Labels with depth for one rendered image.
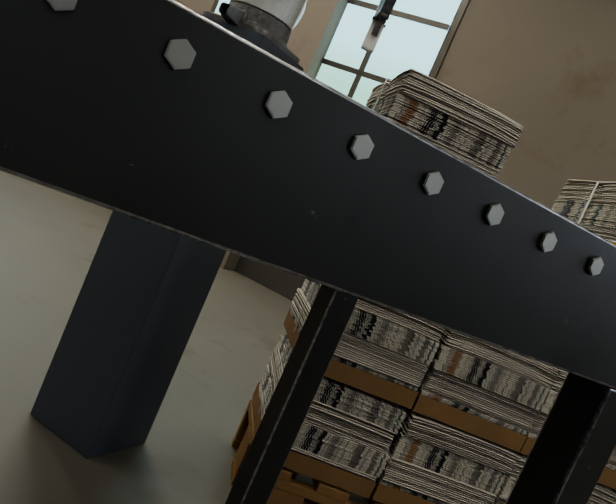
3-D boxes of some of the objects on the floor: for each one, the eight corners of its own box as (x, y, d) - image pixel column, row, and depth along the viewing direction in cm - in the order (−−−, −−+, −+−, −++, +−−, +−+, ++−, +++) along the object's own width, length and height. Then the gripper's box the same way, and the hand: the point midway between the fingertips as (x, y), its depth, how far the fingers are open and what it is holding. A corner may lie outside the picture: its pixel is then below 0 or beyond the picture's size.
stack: (229, 440, 181) (347, 171, 174) (574, 565, 199) (693, 327, 192) (227, 515, 142) (378, 174, 136) (654, 661, 161) (806, 367, 154)
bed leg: (212, 588, 116) (362, 251, 111) (222, 612, 111) (380, 260, 106) (183, 587, 113) (336, 240, 108) (192, 611, 108) (353, 249, 103)
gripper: (430, -47, 143) (387, 52, 145) (414, -30, 156) (374, 61, 158) (401, -62, 142) (357, 38, 144) (387, -44, 155) (347, 48, 156)
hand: (372, 36), depth 150 cm, fingers closed
